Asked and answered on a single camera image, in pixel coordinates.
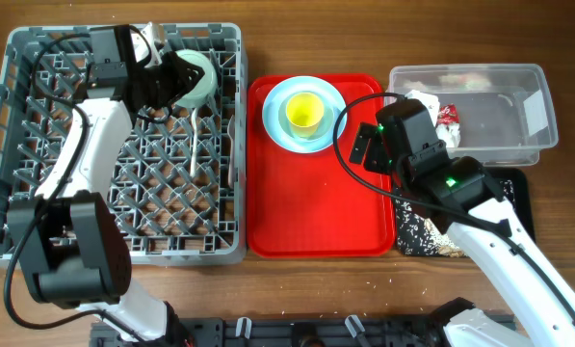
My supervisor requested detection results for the white plastic spoon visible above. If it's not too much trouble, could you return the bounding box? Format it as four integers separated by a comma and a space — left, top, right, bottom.
190, 108, 199, 177

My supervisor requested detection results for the yellow plastic cup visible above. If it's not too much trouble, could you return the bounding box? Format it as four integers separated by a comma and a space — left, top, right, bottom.
285, 92, 325, 138

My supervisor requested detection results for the light blue plate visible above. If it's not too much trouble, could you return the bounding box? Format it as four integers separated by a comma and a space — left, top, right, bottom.
262, 76, 346, 154

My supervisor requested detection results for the white tissue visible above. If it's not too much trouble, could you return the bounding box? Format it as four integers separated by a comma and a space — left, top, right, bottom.
435, 123, 460, 148

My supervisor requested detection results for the red snack wrapper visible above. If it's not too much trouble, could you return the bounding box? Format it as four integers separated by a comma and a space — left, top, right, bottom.
436, 103, 459, 125

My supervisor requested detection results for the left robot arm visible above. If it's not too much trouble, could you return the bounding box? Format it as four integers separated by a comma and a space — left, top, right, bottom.
7, 24, 205, 346

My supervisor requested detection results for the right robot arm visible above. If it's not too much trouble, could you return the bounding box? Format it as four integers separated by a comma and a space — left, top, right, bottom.
346, 93, 575, 346

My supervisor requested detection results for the grey dishwasher rack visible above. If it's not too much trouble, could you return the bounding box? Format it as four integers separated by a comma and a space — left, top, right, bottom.
0, 23, 248, 267

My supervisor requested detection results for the black waste tray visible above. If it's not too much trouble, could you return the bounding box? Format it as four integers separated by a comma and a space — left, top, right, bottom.
395, 168, 536, 241

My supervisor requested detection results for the red plastic tray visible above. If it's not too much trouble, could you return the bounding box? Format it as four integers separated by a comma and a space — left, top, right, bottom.
246, 75, 396, 258

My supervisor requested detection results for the food scraps and rice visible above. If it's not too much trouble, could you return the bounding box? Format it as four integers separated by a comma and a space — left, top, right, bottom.
396, 180, 515, 258

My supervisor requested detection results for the clear plastic bin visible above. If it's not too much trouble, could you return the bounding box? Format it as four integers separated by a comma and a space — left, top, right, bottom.
387, 64, 559, 167

